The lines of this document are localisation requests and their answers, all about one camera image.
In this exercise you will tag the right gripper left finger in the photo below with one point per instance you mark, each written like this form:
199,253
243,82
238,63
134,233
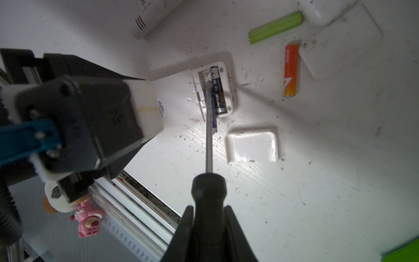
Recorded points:
178,249

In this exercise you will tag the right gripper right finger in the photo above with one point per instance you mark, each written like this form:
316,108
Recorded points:
238,248

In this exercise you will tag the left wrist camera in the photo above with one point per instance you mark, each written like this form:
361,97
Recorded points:
78,125

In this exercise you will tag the brown white plush dog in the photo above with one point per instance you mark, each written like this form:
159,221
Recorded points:
54,201

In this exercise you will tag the white battery cover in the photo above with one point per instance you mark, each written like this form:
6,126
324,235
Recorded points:
347,39
252,146

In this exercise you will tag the pink plush toy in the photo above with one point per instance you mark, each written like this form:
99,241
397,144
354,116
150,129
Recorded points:
89,219

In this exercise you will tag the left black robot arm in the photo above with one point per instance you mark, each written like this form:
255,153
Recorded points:
9,209

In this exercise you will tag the white red remote control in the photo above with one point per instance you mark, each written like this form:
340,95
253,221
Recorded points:
323,12

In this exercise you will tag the black yellow screwdriver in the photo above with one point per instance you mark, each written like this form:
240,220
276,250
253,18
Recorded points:
209,191

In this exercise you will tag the dark silver battery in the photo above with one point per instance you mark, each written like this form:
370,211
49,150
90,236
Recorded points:
218,90

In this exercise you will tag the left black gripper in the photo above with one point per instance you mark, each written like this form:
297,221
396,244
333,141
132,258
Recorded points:
22,67

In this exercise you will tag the blue orange battery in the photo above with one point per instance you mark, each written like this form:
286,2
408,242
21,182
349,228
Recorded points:
214,126

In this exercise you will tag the green snack packet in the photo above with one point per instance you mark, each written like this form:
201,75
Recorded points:
408,252

